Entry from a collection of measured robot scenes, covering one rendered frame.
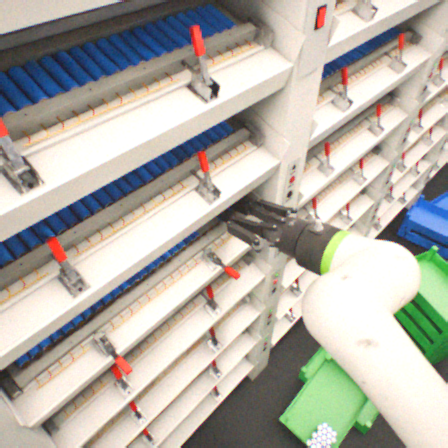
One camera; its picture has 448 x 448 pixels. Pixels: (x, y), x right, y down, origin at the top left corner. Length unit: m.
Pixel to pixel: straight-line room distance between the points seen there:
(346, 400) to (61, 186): 1.39
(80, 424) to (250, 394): 0.90
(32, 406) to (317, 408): 1.14
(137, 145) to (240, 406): 1.33
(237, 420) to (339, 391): 0.40
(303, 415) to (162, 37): 1.40
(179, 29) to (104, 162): 0.27
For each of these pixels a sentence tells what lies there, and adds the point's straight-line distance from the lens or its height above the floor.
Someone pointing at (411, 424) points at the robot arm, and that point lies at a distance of 0.56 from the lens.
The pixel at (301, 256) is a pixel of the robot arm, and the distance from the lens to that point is 0.69.
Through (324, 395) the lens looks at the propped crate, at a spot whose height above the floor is 0.07.
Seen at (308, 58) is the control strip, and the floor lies 1.31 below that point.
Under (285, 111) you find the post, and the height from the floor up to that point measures 1.22.
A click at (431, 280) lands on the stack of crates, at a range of 1.74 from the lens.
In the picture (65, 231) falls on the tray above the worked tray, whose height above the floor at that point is 1.16.
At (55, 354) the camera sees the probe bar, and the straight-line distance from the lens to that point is 0.74.
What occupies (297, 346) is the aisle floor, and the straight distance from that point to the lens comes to 1.79.
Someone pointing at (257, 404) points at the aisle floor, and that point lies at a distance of 1.67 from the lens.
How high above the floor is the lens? 1.58
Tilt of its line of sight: 46 degrees down
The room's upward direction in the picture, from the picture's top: straight up
